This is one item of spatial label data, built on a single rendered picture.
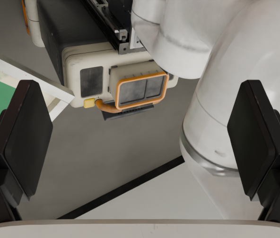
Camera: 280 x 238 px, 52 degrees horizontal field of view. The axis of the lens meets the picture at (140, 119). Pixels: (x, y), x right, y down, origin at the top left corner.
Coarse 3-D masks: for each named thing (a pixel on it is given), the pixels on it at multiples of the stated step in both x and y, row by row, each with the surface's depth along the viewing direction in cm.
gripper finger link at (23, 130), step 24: (24, 96) 11; (0, 120) 11; (24, 120) 10; (48, 120) 13; (0, 144) 9; (24, 144) 10; (48, 144) 13; (0, 168) 10; (24, 168) 10; (24, 192) 11
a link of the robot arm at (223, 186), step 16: (192, 160) 26; (208, 160) 25; (208, 176) 25; (224, 176) 25; (208, 192) 25; (224, 192) 24; (240, 192) 24; (224, 208) 23; (240, 208) 23; (256, 208) 23
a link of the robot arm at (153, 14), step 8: (136, 0) 45; (144, 0) 44; (152, 0) 43; (160, 0) 42; (136, 8) 46; (144, 8) 44; (152, 8) 44; (160, 8) 43; (144, 16) 45; (152, 16) 44; (160, 16) 44
